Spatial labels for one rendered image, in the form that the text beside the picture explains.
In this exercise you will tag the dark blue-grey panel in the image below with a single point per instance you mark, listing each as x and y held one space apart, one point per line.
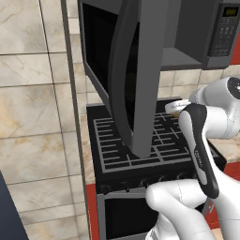
9 215

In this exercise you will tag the grey microwave oven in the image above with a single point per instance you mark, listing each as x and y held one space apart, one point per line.
187 28

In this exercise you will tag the black stove with grates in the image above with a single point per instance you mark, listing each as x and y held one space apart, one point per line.
109 150

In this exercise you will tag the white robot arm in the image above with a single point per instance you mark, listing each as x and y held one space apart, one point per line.
184 215

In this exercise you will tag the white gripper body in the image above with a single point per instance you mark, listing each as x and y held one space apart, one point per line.
175 107

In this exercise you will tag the black stove knob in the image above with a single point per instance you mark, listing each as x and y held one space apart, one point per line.
126 186
162 179
105 189
180 176
144 182

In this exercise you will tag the red wall cabinet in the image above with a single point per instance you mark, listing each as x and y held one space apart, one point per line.
236 53

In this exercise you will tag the narrow red base cabinet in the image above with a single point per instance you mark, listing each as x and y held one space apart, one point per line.
92 215

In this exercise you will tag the black oven door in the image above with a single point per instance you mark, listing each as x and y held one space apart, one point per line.
125 218

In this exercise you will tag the grey microwave door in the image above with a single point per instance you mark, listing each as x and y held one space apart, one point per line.
151 62

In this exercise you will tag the tall grey side panel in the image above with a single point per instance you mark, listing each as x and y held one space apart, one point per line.
71 93

